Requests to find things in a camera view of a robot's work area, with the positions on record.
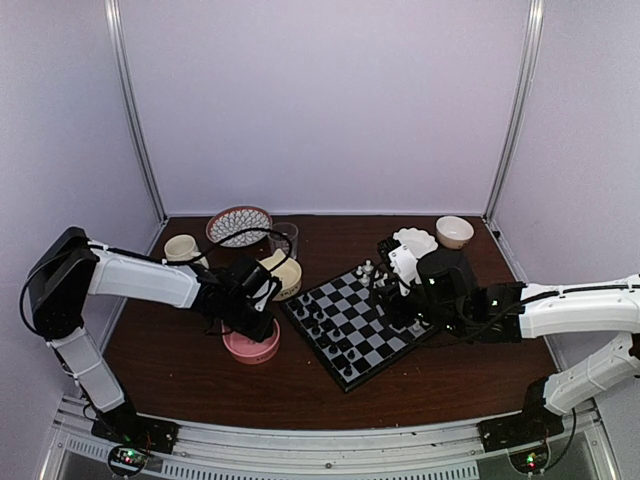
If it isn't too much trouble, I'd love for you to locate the pink cat-shaped bowl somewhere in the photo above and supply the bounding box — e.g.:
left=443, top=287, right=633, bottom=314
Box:
left=222, top=320, right=281, bottom=365

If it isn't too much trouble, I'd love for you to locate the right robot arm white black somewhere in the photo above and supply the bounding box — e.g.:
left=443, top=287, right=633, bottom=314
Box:
left=377, top=247, right=639, bottom=442

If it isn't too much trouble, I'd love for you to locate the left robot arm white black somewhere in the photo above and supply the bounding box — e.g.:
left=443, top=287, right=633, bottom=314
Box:
left=18, top=226, right=282, bottom=444

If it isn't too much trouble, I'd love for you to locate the cream cat-shaped bowl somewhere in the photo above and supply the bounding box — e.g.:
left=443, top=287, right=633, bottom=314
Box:
left=259, top=249, right=302, bottom=302

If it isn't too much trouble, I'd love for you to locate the white scalloped bowl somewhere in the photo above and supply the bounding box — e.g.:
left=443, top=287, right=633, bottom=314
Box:
left=392, top=227, right=438, bottom=258

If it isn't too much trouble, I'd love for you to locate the clear drinking glass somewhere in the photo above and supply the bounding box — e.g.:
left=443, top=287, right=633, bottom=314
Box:
left=268, top=222, right=299, bottom=259

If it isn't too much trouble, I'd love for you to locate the cream round bowl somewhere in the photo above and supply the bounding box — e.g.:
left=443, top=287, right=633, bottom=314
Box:
left=435, top=216, right=475, bottom=250

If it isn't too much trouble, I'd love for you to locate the patterned ceramic plate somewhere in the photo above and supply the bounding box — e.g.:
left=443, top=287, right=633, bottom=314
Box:
left=205, top=206, right=272, bottom=248

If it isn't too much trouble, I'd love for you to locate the white mug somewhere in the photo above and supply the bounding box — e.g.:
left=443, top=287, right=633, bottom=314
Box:
left=162, top=234, right=209, bottom=268

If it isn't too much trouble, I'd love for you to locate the black white chessboard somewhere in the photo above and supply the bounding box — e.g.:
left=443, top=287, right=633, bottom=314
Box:
left=281, top=268, right=436, bottom=393

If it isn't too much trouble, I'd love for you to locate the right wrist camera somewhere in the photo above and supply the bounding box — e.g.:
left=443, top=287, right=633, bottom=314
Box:
left=377, top=237, right=419, bottom=297

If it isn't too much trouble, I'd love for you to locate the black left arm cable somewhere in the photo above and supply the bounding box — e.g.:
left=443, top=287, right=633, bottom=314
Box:
left=84, top=225, right=294, bottom=281

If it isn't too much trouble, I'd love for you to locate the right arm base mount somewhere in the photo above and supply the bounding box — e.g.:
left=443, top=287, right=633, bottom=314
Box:
left=477, top=412, right=564, bottom=452

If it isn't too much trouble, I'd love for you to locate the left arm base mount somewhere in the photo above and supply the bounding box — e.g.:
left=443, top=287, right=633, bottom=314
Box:
left=91, top=412, right=179, bottom=454

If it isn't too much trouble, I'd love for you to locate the aluminium front rail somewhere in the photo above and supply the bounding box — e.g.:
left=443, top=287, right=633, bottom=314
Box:
left=35, top=396, right=622, bottom=479

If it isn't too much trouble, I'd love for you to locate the right aluminium frame post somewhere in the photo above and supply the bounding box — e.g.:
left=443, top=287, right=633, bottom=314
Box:
left=483, top=0, right=545, bottom=224

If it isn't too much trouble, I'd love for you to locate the aluminium frame post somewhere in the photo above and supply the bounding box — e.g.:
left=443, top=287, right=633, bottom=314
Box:
left=104, top=0, right=168, bottom=224
left=483, top=0, right=545, bottom=224

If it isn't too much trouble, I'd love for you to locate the left aluminium frame post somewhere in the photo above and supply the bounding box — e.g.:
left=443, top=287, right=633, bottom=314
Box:
left=104, top=0, right=168, bottom=224

